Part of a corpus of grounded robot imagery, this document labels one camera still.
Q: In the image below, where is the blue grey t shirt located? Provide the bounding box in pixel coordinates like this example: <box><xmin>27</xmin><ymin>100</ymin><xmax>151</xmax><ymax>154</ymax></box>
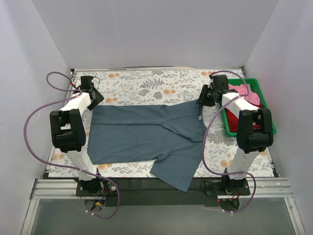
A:
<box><xmin>87</xmin><ymin>100</ymin><xmax>206</xmax><ymax>192</ymax></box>

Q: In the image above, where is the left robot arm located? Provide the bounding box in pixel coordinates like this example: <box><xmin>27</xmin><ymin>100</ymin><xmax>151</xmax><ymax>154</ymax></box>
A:
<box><xmin>49</xmin><ymin>76</ymin><xmax>104</xmax><ymax>195</ymax></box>

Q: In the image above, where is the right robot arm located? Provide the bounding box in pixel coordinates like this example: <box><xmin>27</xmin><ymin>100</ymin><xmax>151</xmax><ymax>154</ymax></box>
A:
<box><xmin>197</xmin><ymin>71</ymin><xmax>273</xmax><ymax>200</ymax></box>

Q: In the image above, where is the pink t shirt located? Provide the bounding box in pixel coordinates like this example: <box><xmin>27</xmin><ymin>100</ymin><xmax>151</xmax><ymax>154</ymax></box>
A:
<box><xmin>228</xmin><ymin>84</ymin><xmax>261</xmax><ymax>106</ymax></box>

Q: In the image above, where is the red t shirt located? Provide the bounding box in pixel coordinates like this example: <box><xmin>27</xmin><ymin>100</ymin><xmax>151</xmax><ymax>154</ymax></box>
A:
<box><xmin>224</xmin><ymin>102</ymin><xmax>263</xmax><ymax>133</ymax></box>

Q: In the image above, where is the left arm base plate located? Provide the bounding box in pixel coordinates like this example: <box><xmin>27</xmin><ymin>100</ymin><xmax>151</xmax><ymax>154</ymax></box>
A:
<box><xmin>75</xmin><ymin>179</ymin><xmax>118</xmax><ymax>197</ymax></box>

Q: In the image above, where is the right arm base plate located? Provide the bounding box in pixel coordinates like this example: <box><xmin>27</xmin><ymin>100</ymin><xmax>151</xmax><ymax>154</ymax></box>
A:
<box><xmin>200</xmin><ymin>180</ymin><xmax>250</xmax><ymax>196</ymax></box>

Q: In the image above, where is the aluminium frame rail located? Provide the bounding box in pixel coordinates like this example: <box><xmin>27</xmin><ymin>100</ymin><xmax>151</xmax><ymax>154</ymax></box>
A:
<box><xmin>22</xmin><ymin>178</ymin><xmax>305</xmax><ymax>235</ymax></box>

